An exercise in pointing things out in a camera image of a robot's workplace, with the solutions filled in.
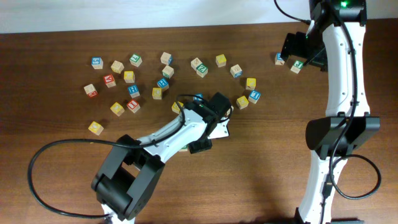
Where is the yellow S block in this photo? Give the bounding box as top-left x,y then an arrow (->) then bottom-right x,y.
172,102 -> 183,114

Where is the green R block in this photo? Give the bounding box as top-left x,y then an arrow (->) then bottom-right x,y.
179,145 -> 188,152

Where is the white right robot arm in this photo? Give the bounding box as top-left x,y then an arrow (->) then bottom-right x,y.
280,0 -> 381,223

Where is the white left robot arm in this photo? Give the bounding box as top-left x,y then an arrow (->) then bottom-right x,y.
91,93 -> 231,223

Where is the blue P block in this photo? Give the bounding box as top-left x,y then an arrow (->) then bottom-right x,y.
193,94 -> 203,101

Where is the green J block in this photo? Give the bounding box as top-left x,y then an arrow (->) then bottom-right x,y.
290,60 -> 303,74

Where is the yellow G block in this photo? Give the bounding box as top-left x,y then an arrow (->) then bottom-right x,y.
236,96 -> 249,110

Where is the blue block far right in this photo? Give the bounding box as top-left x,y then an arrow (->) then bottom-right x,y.
275,52 -> 285,65

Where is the green Z block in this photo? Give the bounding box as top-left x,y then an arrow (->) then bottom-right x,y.
196,63 -> 208,78

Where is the blue T block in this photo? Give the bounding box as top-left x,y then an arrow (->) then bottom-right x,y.
248,90 -> 261,104

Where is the wooden shell block blue side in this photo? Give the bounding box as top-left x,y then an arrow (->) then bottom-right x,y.
230,64 -> 243,78

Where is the yellow K block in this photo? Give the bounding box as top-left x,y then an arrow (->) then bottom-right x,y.
246,78 -> 256,90

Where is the wooden block by Z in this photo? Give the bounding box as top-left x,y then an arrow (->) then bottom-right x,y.
190,58 -> 202,70

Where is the blue tilted H block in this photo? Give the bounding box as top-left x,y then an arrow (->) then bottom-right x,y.
157,78 -> 169,91

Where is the wooden block green side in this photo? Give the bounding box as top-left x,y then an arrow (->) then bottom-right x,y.
162,65 -> 174,78

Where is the red I block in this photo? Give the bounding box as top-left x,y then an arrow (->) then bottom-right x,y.
127,100 -> 141,113

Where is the green L block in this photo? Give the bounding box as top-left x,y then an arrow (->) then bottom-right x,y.
129,54 -> 142,67

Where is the plain wooden block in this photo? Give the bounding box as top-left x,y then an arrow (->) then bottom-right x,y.
111,60 -> 124,74

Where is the red Y block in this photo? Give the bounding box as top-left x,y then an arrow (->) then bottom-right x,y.
103,74 -> 116,88

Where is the blue number five block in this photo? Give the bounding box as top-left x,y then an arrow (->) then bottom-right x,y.
91,57 -> 103,70

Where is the wooden block red side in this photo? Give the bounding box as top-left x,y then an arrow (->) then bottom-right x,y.
83,84 -> 98,98

